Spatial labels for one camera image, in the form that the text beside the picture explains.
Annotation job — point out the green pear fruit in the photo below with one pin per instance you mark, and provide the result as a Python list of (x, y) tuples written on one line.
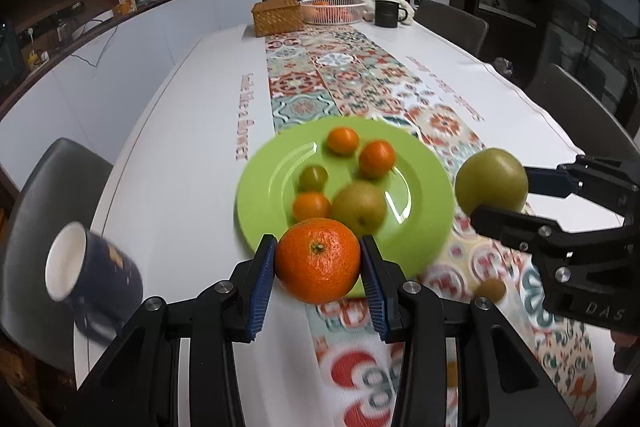
[(361, 206)]

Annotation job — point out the dark blue mug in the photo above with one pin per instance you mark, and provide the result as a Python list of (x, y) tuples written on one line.
[(98, 282)]

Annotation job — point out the small green tomato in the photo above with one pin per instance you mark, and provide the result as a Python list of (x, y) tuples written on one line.
[(312, 179)]

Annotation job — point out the black mug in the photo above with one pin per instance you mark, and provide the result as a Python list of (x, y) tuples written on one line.
[(389, 13)]

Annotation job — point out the white cloth bundle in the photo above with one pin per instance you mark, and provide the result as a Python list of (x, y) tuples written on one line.
[(369, 10)]

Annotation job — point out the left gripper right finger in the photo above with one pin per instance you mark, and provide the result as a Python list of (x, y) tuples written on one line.
[(500, 382)]

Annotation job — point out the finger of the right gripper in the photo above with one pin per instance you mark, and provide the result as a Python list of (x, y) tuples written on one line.
[(520, 231), (610, 183)]

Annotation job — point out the small brown longan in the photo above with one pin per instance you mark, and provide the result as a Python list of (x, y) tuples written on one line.
[(492, 289)]

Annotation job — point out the large green apple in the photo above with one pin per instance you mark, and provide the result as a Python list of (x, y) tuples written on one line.
[(491, 177)]

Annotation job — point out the grey chair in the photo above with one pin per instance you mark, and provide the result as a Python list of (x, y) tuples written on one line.
[(463, 29), (587, 122), (65, 186)]

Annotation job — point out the grey chair near right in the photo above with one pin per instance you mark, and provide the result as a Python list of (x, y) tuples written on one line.
[(587, 122)]

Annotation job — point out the small orange on plate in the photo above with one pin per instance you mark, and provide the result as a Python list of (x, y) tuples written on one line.
[(343, 141)]

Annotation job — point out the patterned table runner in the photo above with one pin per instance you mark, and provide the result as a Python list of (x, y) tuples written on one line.
[(436, 105)]

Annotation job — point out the woven wicker box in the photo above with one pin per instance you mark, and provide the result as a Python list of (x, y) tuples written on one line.
[(274, 17)]

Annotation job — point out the grey chair far right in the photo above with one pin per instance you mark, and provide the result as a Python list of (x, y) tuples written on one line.
[(463, 29)]

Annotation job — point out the green round plate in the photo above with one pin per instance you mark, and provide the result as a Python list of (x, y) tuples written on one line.
[(419, 197)]

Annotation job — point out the right hand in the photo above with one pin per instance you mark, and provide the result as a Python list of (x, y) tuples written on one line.
[(624, 342)]

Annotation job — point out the large orange mandarin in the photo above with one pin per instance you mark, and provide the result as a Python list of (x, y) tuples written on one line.
[(376, 159)]

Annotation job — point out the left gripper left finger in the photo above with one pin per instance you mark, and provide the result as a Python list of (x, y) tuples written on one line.
[(135, 382)]

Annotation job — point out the white wire fruit basket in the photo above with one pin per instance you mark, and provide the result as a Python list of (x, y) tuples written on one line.
[(332, 12)]

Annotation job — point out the grey chair near left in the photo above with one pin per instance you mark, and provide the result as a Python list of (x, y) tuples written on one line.
[(65, 186)]

